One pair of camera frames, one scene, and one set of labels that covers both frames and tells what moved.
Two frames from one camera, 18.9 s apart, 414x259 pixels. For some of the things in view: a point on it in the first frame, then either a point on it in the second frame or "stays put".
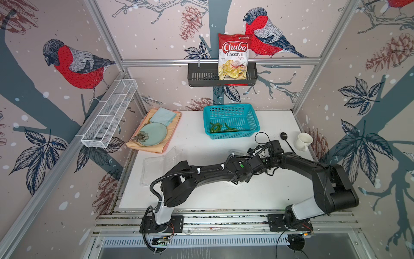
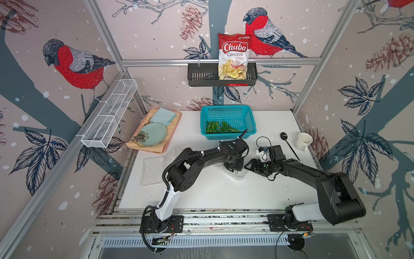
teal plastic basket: [230, 121] stays put
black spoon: [283, 136] stays put
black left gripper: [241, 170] → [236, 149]
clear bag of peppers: [154, 167] stays put
